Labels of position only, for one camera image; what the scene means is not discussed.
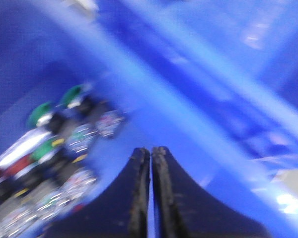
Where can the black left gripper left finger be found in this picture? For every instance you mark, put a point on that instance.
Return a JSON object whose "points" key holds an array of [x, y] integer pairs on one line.
{"points": [[120, 211]]}

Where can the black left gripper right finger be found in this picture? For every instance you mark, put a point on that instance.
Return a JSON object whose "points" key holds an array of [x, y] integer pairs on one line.
{"points": [[183, 209]]}

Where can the green push button lower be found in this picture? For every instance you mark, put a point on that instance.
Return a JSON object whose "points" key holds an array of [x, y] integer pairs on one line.
{"points": [[45, 148]]}

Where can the green push button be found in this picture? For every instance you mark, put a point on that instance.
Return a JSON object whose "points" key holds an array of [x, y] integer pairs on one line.
{"points": [[45, 148], [74, 96], [41, 115]]}

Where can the green push button upper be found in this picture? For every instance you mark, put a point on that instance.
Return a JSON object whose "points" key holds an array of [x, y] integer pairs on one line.
{"points": [[74, 96]]}

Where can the green push button left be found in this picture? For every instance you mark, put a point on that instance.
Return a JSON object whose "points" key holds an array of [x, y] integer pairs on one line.
{"points": [[41, 115]]}

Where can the red push button in pile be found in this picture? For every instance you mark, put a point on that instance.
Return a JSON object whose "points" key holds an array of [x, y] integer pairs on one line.
{"points": [[14, 168]]}

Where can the blue plastic bin right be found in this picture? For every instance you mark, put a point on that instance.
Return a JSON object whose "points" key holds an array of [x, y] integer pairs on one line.
{"points": [[236, 61]]}

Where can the blue plastic bin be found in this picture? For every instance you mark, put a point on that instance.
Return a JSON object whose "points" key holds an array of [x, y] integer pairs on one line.
{"points": [[45, 49], [236, 61]]}

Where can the blue plastic bin left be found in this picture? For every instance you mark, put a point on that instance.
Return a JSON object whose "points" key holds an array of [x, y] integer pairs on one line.
{"points": [[45, 49]]}

